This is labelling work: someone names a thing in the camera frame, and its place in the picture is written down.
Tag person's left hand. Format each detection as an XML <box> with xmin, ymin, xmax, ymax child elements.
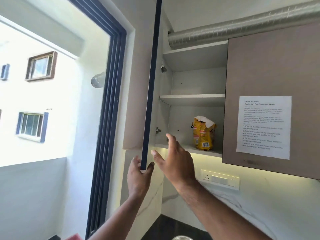
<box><xmin>127</xmin><ymin>155</ymin><xmax>155</xmax><ymax>198</ymax></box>

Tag person's right hand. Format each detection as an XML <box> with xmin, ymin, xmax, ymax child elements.
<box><xmin>151</xmin><ymin>133</ymin><xmax>198</xmax><ymax>195</ymax></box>

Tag blue-edged cabinet door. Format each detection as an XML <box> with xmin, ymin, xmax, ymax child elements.
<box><xmin>140</xmin><ymin>0</ymin><xmax>163</xmax><ymax>172</ymax></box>

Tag person's left forearm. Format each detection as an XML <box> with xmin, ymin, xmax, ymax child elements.
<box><xmin>87</xmin><ymin>193</ymin><xmax>143</xmax><ymax>240</ymax></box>

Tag person's right forearm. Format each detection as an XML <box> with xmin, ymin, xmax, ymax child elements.
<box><xmin>175</xmin><ymin>178</ymin><xmax>273</xmax><ymax>240</ymax></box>

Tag yellow pet food bag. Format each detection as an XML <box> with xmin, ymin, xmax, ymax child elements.
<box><xmin>191</xmin><ymin>116</ymin><xmax>218</xmax><ymax>151</ymax></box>

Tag white cabinet shelf board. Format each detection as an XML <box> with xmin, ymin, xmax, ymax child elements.
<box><xmin>159</xmin><ymin>94</ymin><xmax>226</xmax><ymax>107</ymax></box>

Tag silver outdoor vent pipe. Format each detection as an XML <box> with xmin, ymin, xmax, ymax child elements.
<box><xmin>90</xmin><ymin>71</ymin><xmax>106</xmax><ymax>88</ymax></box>

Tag red object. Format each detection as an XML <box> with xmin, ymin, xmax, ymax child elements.
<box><xmin>65</xmin><ymin>232</ymin><xmax>87</xmax><ymax>240</ymax></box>

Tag white printed paper sheet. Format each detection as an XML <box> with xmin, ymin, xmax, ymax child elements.
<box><xmin>236</xmin><ymin>96</ymin><xmax>293</xmax><ymax>160</ymax></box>

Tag blue-shuttered building window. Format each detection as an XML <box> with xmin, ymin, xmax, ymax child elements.
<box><xmin>16</xmin><ymin>112</ymin><xmax>49</xmax><ymax>143</ymax></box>

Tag brown closed cabinet door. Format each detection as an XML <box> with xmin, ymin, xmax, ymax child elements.
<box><xmin>222</xmin><ymin>20</ymin><xmax>320</xmax><ymax>181</ymax></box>

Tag brown-framed building window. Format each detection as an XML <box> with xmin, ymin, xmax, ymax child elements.
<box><xmin>25</xmin><ymin>51</ymin><xmax>58</xmax><ymax>82</ymax></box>

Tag small blue-framed building window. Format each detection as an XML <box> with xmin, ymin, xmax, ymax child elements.
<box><xmin>0</xmin><ymin>63</ymin><xmax>11</xmax><ymax>81</ymax></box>

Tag white wall switch panel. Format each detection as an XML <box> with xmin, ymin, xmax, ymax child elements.
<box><xmin>200</xmin><ymin>169</ymin><xmax>240</xmax><ymax>191</ymax></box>

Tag dark blue window frame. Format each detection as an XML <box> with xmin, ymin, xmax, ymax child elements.
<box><xmin>65</xmin><ymin>0</ymin><xmax>127</xmax><ymax>240</ymax></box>

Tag white wall cabinet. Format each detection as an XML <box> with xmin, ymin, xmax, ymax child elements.
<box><xmin>154</xmin><ymin>40</ymin><xmax>229</xmax><ymax>158</ymax></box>

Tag silver flexible exhaust duct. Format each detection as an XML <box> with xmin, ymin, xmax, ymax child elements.
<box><xmin>167</xmin><ymin>0</ymin><xmax>320</xmax><ymax>51</ymax></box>

